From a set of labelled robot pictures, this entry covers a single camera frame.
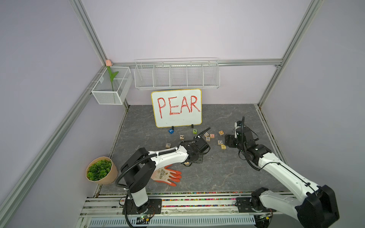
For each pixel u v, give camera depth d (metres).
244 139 0.61
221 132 1.02
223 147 0.95
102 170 0.75
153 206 0.74
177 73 0.97
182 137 1.00
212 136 1.02
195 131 1.02
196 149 0.67
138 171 0.45
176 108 0.99
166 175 0.83
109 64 0.89
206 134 1.02
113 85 0.89
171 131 1.04
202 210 0.74
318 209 0.39
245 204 0.74
